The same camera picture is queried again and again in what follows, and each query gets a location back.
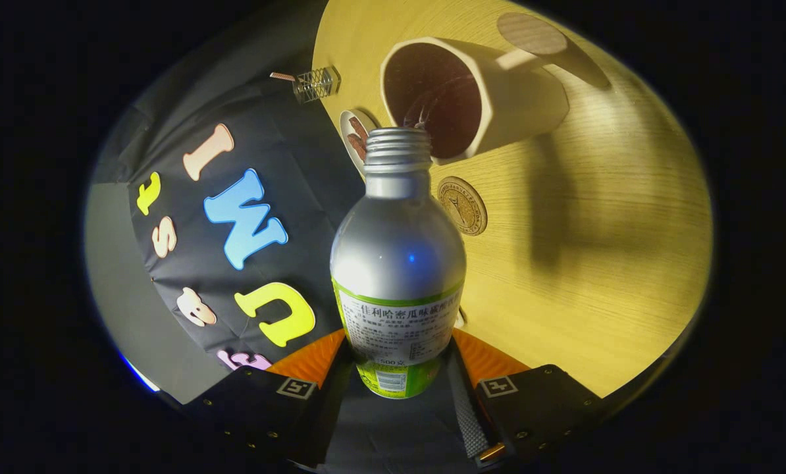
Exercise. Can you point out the pink straw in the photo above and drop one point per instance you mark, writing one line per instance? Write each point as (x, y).
(281, 76)

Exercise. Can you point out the silver bottle with green label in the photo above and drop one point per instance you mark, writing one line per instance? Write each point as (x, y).
(396, 250)

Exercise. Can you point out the wooden table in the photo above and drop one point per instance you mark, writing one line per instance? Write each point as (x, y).
(597, 296)

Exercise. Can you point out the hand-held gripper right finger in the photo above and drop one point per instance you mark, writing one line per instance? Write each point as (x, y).
(469, 415)

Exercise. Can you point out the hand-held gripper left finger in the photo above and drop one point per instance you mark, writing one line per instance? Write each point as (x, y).
(327, 408)

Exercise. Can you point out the round brown coaster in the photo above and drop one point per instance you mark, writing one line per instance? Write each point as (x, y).
(462, 205)

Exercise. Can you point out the white oval plate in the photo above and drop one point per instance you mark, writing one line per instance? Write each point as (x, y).
(345, 125)

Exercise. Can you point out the brown sausage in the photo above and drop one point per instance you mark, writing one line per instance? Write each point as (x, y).
(357, 149)
(358, 128)

